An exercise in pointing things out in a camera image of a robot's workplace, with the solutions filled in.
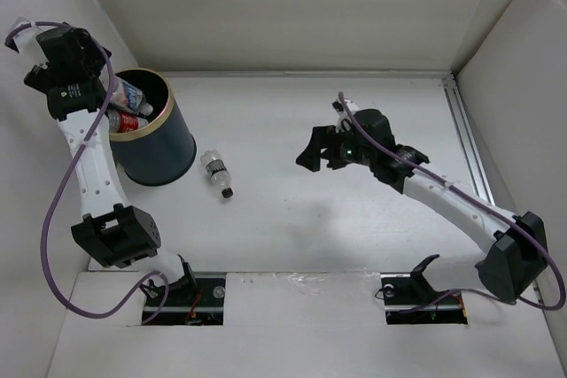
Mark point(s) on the clear bottle red white label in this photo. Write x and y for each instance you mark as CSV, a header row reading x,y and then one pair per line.
x,y
123,122

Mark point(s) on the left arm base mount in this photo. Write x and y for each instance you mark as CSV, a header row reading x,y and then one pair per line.
x,y
203,306

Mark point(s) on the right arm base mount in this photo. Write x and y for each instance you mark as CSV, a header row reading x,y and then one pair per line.
x,y
409,299

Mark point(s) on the clear bottle black label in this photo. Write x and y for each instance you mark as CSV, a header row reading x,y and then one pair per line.
x,y
217,173

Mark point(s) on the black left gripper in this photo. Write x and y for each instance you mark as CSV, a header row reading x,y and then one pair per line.
x,y
97,57

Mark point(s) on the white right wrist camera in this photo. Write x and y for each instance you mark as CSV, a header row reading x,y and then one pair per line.
x,y
344,122

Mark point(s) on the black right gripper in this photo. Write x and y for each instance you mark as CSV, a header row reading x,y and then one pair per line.
x,y
322,136

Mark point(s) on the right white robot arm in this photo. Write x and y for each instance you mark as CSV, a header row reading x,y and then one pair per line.
x,y
509,242

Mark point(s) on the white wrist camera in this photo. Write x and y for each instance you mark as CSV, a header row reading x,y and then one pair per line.
x,y
22,39
344,122

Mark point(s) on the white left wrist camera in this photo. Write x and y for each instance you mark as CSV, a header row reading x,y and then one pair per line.
x,y
22,39

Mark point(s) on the aluminium rail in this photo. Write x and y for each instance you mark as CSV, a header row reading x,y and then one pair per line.
x,y
463,129

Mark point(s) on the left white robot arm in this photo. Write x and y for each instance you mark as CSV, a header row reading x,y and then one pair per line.
x,y
68,63

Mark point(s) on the clear bottle orange blue label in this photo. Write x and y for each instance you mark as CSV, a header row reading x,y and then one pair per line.
x,y
129,98

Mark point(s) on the dark blue bin gold rim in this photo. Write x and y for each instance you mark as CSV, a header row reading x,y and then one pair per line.
x,y
164,150

